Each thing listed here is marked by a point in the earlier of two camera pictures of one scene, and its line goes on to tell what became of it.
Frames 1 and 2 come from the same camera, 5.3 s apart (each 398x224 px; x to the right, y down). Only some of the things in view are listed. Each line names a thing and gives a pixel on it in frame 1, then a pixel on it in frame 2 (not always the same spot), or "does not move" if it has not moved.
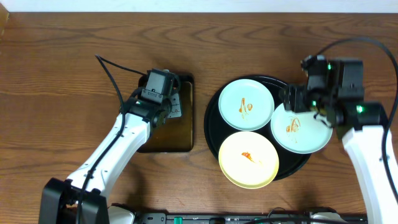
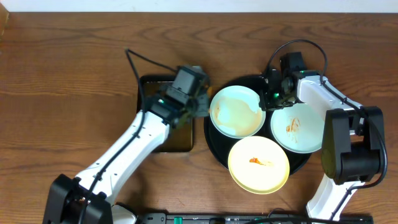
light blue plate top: (245, 104) does not move
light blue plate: (298, 132) does not move
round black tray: (217, 130) -> (220, 145)
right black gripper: (295, 99) -> (265, 102)
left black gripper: (170, 96) -> (200, 98)
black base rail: (285, 218) does not move
